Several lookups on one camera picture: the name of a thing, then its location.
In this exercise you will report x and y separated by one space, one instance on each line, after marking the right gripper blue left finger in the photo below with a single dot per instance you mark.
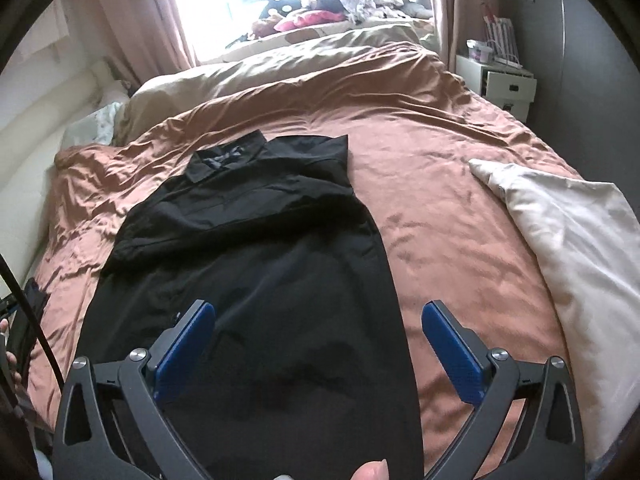
111 423

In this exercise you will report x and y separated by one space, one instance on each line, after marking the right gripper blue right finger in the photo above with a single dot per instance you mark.
547 442

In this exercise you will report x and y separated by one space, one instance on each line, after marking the black collared shirt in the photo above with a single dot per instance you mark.
307 371

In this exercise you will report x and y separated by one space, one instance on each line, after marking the person's left hand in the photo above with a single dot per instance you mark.
9 361

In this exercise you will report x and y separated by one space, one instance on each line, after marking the person's right hand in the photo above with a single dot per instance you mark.
375 470

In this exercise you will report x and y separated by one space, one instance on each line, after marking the white padded headboard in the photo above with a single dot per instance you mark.
28 148

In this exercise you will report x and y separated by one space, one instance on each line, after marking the cream folded garment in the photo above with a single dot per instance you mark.
585 238

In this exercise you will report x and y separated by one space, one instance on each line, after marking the white patterned pillow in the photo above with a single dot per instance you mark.
96 128

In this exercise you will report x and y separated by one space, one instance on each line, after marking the terracotta pink duvet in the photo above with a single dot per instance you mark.
411 128

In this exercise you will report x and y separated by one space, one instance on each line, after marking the dark grey wardrobe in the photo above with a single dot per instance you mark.
587 101

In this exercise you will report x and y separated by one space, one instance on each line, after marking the pink curtain left of window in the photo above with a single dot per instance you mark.
146 37

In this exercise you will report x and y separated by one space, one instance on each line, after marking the white bedside cabinet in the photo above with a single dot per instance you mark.
511 89

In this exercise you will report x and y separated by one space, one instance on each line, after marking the pink plush cushion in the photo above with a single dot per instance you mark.
308 18

